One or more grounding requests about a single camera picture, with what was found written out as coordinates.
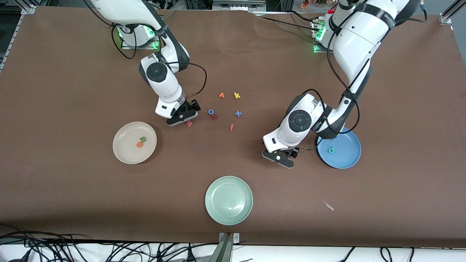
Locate blue plate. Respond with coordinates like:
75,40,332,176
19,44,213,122
317,127,362,169

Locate pale green plate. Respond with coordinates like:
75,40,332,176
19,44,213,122
205,176,253,226

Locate beige plate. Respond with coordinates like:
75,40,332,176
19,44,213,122
112,122,158,164

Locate grey equipment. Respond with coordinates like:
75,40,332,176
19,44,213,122
212,0,266,11

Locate orange flowers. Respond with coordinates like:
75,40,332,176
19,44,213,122
300,0,328,9

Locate brown table cover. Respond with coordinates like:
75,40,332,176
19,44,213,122
0,7,466,249

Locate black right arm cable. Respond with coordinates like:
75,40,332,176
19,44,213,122
83,0,207,107

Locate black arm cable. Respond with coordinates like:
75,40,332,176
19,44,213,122
83,0,207,107
299,0,427,150

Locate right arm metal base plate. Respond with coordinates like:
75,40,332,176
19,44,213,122
121,35,161,49

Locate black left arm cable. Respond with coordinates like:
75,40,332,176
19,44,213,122
299,0,427,150

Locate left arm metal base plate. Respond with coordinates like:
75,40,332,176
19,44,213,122
312,18,335,54

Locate metal bracket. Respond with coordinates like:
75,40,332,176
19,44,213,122
218,232,241,262

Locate thin black cable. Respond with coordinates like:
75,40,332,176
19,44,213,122
251,11,324,31

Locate black cable tangle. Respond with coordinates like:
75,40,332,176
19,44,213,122
0,224,219,262

